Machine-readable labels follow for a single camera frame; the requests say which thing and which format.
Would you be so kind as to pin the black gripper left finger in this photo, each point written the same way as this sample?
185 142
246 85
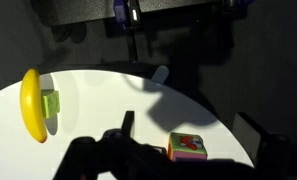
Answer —
78 162

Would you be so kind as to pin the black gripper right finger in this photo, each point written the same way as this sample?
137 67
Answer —
127 123

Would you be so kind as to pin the light green flat block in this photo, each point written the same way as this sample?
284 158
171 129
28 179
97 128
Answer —
50 103

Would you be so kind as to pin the yellow toy banana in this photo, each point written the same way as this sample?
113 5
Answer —
30 106

